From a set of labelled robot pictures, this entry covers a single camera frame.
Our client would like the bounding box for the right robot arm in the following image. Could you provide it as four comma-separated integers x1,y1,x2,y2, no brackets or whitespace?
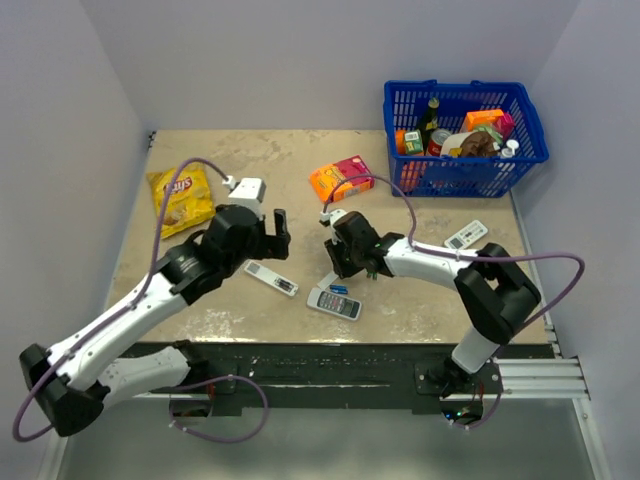
320,209,541,396

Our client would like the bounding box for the small white remote control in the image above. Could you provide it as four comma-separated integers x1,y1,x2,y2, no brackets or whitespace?
444,220,489,250

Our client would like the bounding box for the green yellow carton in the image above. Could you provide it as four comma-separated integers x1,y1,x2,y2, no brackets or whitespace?
403,130,424,156

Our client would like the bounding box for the blue plastic basket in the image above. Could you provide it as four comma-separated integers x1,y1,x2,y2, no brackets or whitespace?
383,79,549,198

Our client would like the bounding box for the brown snack packet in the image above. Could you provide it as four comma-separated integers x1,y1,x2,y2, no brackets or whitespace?
440,130,501,158

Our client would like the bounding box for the blue battery right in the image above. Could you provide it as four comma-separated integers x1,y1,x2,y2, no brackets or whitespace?
329,284,348,295

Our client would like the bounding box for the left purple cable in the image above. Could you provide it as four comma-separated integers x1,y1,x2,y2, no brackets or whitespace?
10,157,236,444

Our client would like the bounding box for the white bottle cap item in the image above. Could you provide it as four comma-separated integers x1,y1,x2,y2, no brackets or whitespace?
500,139,519,159

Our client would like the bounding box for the yellow Lays chips bag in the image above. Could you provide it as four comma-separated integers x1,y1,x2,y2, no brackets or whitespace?
146,163,215,239

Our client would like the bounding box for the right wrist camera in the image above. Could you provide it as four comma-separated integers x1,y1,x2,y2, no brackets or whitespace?
319,209,347,227

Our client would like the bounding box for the orange pink box in basket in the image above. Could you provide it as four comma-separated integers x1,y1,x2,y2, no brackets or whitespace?
460,109,515,142

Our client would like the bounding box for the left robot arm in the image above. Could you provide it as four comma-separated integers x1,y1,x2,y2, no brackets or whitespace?
17,204,291,437

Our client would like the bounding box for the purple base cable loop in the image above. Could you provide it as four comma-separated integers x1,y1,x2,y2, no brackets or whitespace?
168,374,271,444

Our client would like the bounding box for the black table front rail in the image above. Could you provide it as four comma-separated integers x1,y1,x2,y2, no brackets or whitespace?
89,341,556,416

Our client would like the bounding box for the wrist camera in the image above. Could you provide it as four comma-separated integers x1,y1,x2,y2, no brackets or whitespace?
319,209,347,227
222,176,266,220

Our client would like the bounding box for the aluminium frame rail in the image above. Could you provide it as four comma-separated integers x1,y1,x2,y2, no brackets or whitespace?
492,324,594,401

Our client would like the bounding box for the white battery cover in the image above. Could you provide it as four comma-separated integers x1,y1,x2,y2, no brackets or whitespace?
317,272,339,290

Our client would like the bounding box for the white long remote control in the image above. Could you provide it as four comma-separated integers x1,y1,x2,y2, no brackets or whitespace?
244,260,299,297

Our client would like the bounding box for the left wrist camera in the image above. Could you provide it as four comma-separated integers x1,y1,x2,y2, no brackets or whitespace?
222,176,266,220

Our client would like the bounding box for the grey-faced remote control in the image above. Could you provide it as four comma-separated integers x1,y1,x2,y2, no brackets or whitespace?
306,288,362,321

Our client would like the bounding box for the black battery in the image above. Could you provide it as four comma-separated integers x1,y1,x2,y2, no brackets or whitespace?
278,278,294,291
276,279,293,292

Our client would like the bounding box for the orange pink sponge box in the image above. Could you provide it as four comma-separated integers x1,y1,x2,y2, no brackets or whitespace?
309,155,375,203

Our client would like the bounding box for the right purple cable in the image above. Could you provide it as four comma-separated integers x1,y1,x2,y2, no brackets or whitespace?
322,173,586,431

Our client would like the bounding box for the dark glass bottle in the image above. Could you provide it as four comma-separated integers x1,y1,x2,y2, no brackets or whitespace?
416,97,440,149

